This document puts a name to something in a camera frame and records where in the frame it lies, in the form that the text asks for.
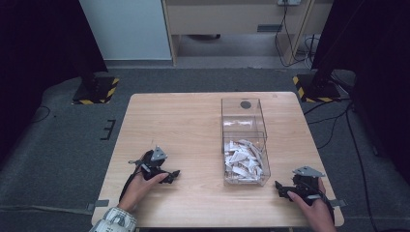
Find grey tape strip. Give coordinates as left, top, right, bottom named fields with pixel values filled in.
left=328, top=198, right=349, bottom=209
left=85, top=199, right=111, bottom=213

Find clear plastic drawer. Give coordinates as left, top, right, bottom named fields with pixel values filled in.
left=221, top=130, right=272, bottom=188

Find white cabinet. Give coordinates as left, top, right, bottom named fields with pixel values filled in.
left=78, top=0, right=173, bottom=62

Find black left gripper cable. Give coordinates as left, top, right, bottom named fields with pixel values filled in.
left=118, top=160, right=144, bottom=203

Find long black floor cable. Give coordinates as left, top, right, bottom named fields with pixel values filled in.
left=343, top=101, right=380, bottom=232

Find black stand base striped edge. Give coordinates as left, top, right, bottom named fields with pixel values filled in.
left=72, top=74, right=121, bottom=106
left=292, top=73, right=342, bottom=103

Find thin black floor cable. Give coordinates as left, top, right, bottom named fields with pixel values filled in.
left=30, top=104, right=52, bottom=125

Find dark curtain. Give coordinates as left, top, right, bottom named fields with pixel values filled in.
left=310, top=0, right=410, bottom=187
left=0, top=0, right=109, bottom=163

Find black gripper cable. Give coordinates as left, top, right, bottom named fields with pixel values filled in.
left=301, top=180, right=336, bottom=223
left=118, top=160, right=144, bottom=203

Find clear plastic drawer case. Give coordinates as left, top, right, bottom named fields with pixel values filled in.
left=220, top=97, right=269, bottom=153

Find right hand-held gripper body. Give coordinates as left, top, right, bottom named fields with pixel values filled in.
left=291, top=165, right=327, bottom=207

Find person's left hand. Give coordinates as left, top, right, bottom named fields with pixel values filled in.
left=117, top=172, right=170, bottom=214

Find black power cable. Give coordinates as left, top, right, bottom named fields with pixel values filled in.
left=274, top=3, right=311, bottom=69

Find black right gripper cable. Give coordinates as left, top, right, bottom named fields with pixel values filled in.
left=301, top=180, right=336, bottom=223

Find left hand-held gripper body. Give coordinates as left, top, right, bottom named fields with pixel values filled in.
left=129, top=145, right=172, bottom=182

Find pile of white paper scraps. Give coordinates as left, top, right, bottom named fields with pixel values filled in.
left=223, top=138, right=266, bottom=182

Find white cable bundle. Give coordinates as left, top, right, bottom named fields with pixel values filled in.
left=303, top=34, right=321, bottom=70

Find person's right hand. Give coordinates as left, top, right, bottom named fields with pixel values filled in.
left=286, top=177, right=338, bottom=232

